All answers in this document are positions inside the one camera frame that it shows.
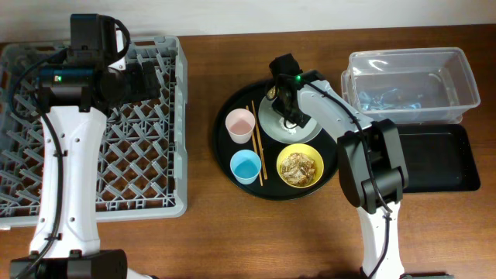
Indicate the white napkin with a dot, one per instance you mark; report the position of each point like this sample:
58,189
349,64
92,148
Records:
290,128

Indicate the grey dishwasher rack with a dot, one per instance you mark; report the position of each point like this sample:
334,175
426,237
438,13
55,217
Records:
143,161

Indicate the pink plastic cup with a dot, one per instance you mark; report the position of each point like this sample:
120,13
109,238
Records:
240,124

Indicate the yellow bowl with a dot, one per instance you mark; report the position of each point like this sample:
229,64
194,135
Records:
309,151

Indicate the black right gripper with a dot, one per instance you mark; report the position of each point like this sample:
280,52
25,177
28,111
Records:
300,121

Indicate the gold snack wrapper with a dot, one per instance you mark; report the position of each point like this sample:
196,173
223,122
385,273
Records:
271,94

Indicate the clear plastic bin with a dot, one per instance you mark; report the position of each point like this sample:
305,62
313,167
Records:
411,86

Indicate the blue plastic cup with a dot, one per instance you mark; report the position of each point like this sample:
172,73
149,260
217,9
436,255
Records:
245,165

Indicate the wooden chopstick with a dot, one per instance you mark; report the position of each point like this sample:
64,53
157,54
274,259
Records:
255,150
259,141

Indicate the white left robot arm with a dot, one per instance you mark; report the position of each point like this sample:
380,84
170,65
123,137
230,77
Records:
76,90

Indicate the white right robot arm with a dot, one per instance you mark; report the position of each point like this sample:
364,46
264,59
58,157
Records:
371,162

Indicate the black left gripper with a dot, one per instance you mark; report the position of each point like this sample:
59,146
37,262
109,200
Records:
141,91

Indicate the black rectangular tray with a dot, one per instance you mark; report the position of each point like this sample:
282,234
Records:
438,158

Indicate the grey round plate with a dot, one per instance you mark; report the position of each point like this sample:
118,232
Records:
270,122

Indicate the food scraps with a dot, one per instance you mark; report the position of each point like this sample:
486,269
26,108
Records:
298,169

